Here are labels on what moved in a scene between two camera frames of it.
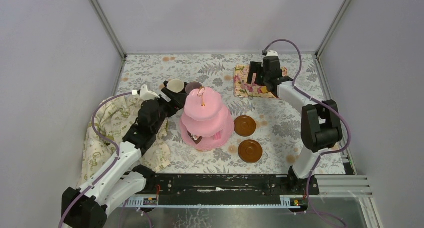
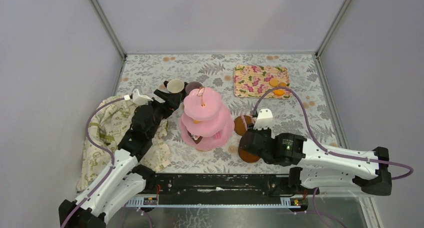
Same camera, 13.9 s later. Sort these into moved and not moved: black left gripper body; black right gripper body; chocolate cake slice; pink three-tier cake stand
Moved: black right gripper body
Not moved: pink three-tier cake stand; black left gripper body; chocolate cake slice
